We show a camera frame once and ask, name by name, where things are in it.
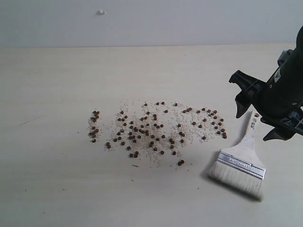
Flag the small white wall blob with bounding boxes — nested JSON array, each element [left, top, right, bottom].
[[96, 9, 106, 16]]

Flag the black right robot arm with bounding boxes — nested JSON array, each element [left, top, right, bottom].
[[229, 30, 303, 141]]

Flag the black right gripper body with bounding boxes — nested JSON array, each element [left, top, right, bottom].
[[229, 60, 303, 135]]

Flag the scattered rice and brown pellets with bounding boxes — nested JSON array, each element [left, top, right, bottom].
[[88, 101, 227, 167]]

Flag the wide white bristle paint brush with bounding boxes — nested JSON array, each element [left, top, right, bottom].
[[208, 109, 266, 201]]

